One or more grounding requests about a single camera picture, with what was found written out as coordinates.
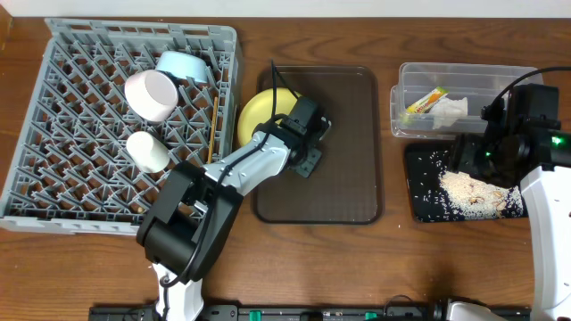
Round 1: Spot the grey plastic dish rack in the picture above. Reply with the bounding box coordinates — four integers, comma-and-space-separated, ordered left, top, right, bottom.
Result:
1, 18, 243, 235

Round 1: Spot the light blue bowl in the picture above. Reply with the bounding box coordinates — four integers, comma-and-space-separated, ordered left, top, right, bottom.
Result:
156, 51, 208, 83

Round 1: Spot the yellow round plate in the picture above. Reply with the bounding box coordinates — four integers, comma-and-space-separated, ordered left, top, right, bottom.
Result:
237, 87, 297, 146

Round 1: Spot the spilled rice pile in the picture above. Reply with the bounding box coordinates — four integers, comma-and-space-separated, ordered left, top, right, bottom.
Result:
412, 151, 524, 222

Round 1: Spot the clear plastic bin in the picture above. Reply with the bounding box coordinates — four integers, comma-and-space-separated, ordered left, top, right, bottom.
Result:
390, 62, 534, 140

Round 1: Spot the white paper napkin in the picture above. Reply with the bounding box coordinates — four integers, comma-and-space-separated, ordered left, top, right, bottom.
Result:
429, 97, 468, 129

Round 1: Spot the green orange snack wrapper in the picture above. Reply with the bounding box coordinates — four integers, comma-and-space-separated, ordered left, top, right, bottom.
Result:
406, 86, 449, 114

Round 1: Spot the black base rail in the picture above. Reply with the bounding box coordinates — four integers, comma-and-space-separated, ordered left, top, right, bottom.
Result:
87, 304, 532, 321

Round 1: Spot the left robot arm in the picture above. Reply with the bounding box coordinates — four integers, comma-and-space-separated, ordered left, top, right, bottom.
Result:
137, 96, 331, 320

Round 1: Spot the dark brown serving tray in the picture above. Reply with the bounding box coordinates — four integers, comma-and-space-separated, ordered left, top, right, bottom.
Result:
252, 66, 384, 225

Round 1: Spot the black plastic bin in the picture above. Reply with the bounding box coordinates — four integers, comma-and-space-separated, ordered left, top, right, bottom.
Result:
402, 141, 530, 224

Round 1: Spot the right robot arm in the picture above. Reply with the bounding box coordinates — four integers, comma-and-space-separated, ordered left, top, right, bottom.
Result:
448, 84, 570, 320

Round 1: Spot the pink white bowl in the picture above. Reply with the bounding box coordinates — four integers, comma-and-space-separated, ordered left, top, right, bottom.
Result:
124, 70, 178, 122

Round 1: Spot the white paper cup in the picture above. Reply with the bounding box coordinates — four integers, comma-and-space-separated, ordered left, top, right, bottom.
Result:
126, 131, 170, 173

